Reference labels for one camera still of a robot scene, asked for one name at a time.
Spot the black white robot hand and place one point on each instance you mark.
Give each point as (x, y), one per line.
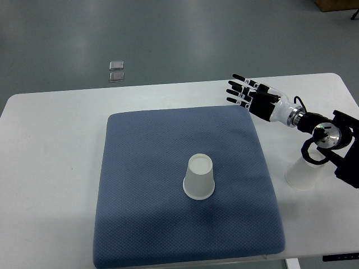
(264, 101)

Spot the upper metal floor socket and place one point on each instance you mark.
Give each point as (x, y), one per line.
(116, 65)

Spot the black tripod foot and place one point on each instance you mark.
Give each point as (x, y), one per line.
(353, 17)

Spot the blue fabric cushion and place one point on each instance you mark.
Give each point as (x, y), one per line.
(181, 185)

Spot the black table control panel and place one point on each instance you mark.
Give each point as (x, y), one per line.
(341, 257)

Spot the metal floor socket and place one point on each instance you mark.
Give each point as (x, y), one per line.
(116, 65)
(116, 77)

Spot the brown cardboard box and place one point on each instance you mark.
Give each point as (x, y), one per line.
(336, 5)

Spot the white paper cup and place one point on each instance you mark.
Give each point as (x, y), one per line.
(198, 183)
(303, 175)

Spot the white paper cup on cushion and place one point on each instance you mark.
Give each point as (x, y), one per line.
(198, 183)

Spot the white table leg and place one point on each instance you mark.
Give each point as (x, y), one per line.
(292, 263)

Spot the lower metal floor socket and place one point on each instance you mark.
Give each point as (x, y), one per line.
(116, 77)

